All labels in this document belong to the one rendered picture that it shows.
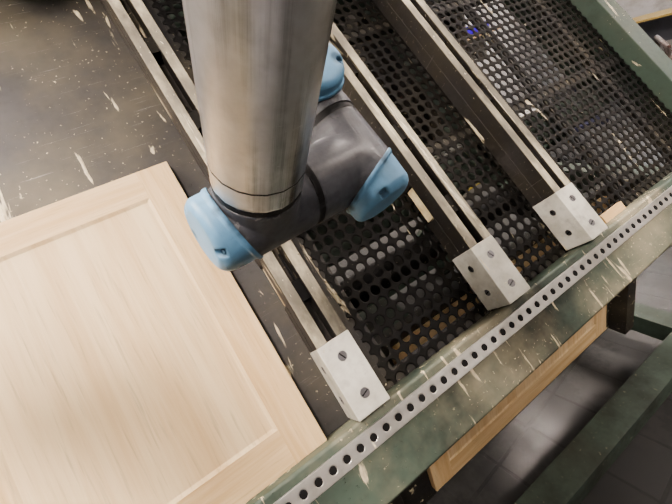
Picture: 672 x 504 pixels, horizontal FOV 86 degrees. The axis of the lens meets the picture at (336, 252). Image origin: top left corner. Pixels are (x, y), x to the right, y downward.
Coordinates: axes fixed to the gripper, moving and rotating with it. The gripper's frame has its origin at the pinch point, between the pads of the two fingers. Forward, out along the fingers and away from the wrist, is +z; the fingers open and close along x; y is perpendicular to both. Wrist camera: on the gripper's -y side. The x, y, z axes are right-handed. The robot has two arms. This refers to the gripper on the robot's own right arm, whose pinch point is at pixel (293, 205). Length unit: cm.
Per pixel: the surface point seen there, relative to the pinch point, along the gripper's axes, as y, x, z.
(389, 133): -24.2, -3.4, -4.5
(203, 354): 26.2, 16.1, 0.4
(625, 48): -120, 0, 2
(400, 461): 8.5, 46.3, -2.7
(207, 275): 19.9, 4.7, 0.2
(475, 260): -23.9, 27.3, -3.8
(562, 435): -62, 101, 65
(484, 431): -29, 75, 48
